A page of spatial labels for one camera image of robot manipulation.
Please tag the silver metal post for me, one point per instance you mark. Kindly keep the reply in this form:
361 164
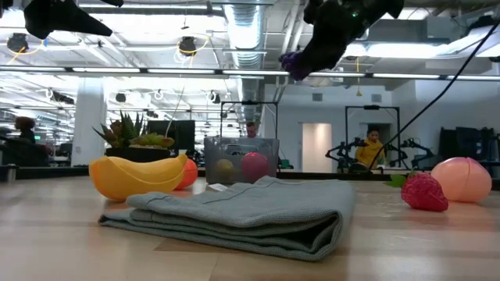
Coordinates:
11 173

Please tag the red toy strawberry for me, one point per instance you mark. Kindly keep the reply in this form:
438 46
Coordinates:
423 193

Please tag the white door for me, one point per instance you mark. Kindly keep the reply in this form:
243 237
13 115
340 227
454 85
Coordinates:
316 146

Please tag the silver ventilation duct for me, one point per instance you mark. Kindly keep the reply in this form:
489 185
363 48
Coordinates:
246 35

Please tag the black cabinets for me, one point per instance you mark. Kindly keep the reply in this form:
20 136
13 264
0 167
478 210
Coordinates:
468 144

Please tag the black background robot arm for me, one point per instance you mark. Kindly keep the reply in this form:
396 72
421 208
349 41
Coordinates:
414 146
340 150

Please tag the long ceiling light strip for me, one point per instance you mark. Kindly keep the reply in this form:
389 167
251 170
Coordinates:
117 70

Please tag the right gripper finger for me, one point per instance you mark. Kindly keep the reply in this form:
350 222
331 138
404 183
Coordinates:
328 50

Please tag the person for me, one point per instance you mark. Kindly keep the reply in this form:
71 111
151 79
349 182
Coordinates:
25 129
370 152
251 130

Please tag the grey folded towel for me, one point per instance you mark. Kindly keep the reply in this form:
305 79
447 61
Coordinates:
242 210

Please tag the purple toy grapes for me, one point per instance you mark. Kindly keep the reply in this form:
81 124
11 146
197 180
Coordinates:
291 64

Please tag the black background monitor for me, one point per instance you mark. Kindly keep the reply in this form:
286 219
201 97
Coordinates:
179 134

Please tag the succulent plant in black pot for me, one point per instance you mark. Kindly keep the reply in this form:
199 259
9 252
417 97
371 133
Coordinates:
133 136

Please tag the orange toy orange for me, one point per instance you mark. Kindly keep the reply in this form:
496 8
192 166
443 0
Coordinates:
190 173

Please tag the grey translucent tupperware container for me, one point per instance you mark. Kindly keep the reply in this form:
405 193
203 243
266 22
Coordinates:
242 150

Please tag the pink toy peach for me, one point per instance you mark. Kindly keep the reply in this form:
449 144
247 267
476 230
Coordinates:
461 179

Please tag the yellow toy banana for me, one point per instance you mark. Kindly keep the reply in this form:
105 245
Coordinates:
136 177

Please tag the magenta toy fruit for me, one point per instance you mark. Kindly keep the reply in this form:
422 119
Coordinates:
254 166

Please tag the yellow toy lemon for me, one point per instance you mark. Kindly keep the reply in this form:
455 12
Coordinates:
225 168

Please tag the white pillar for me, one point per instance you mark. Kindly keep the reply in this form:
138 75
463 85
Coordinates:
89 121

